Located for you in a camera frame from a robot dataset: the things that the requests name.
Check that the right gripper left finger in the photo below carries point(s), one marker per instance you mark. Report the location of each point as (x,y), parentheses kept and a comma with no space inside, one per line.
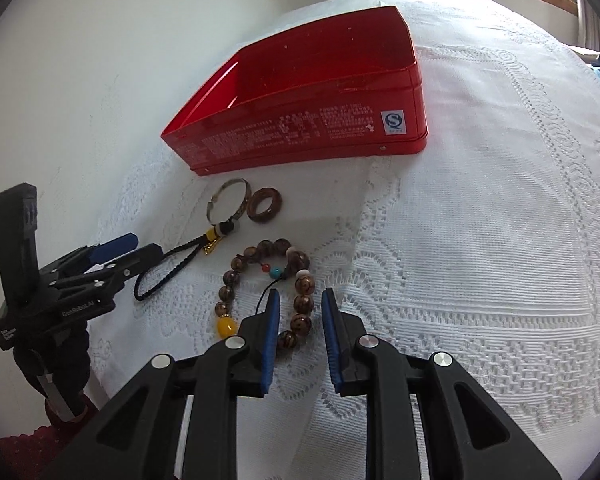
(169,407)

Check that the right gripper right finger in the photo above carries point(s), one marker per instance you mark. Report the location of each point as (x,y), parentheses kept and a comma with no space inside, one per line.
(424,416)

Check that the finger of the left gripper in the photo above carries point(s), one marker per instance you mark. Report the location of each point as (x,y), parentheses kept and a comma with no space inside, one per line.
(105,280)
(84,258)

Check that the black gloved left hand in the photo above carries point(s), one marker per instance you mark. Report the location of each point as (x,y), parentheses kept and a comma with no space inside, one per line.
(58,366)

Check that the red lace cloth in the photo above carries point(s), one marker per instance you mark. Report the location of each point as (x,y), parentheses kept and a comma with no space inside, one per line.
(26,456)

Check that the silver metal bangle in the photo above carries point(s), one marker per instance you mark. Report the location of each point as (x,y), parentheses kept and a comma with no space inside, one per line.
(229,201)

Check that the white lace tablecloth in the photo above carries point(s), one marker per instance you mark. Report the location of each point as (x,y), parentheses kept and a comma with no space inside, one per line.
(485,245)

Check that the red metal tin box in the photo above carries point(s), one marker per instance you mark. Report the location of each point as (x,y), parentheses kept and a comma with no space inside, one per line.
(344,86)

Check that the grey curtain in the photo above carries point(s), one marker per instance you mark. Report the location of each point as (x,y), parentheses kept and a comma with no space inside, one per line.
(588,26)

